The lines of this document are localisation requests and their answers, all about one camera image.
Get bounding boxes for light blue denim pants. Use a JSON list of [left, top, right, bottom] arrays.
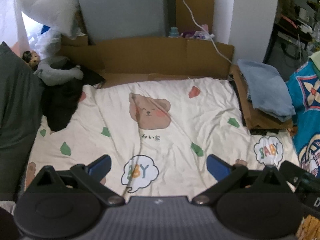
[[238, 60, 296, 122]]

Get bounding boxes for black garment under brown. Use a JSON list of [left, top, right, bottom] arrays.
[[229, 75, 284, 135]]

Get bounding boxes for brown folded garment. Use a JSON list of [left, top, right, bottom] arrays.
[[229, 63, 295, 130]]

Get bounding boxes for cream bear print duvet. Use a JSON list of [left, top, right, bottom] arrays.
[[25, 77, 298, 199]]

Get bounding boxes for teal patterned cloth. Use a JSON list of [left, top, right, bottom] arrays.
[[286, 60, 319, 178]]

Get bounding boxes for dark grey blanket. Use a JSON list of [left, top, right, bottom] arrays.
[[0, 41, 106, 194]]

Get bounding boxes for light green cloth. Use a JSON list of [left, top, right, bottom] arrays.
[[309, 51, 320, 79]]

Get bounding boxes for brown cardboard sheet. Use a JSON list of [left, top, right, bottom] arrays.
[[58, 0, 235, 90]]

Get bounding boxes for small doll head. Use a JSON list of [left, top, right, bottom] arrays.
[[22, 50, 41, 71]]

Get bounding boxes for detergent refill pouch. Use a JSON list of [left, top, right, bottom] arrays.
[[180, 24, 215, 41]]

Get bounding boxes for dark wooden desk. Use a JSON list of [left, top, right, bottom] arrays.
[[263, 0, 319, 63]]

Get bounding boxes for light blue bottle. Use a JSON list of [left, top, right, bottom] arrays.
[[168, 27, 180, 37]]

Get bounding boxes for grey wrapped box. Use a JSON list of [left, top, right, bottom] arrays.
[[79, 0, 168, 43]]

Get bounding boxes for white plastic bag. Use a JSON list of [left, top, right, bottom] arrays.
[[21, 0, 85, 59]]

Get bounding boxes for white cable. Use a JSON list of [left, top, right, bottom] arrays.
[[175, 0, 233, 65]]

